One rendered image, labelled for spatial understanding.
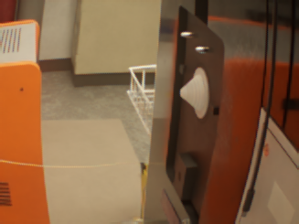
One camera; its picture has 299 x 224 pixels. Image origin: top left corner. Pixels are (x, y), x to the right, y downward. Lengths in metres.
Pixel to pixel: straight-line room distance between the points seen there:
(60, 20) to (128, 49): 0.62
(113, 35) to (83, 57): 0.25
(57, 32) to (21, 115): 3.17
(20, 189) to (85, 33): 2.78
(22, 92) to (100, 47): 2.87
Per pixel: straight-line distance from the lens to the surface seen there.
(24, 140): 1.09
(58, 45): 4.25
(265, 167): 0.51
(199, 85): 0.72
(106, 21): 3.85
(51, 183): 1.46
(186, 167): 0.75
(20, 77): 1.04
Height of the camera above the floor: 1.47
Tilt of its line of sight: 23 degrees down
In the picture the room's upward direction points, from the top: 4 degrees clockwise
